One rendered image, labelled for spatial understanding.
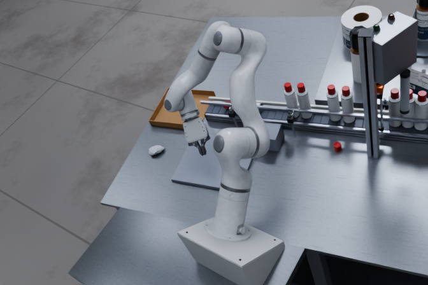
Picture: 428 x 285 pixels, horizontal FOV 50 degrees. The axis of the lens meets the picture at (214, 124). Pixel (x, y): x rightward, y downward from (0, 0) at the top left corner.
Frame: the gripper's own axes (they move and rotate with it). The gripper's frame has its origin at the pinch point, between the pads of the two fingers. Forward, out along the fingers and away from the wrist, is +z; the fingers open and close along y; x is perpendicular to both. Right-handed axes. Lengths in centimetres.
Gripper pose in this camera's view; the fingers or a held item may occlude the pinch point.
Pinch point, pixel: (202, 151)
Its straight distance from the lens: 209.7
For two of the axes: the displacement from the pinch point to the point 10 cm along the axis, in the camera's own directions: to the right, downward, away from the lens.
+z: 3.3, 9.4, 0.0
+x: -1.9, 0.7, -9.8
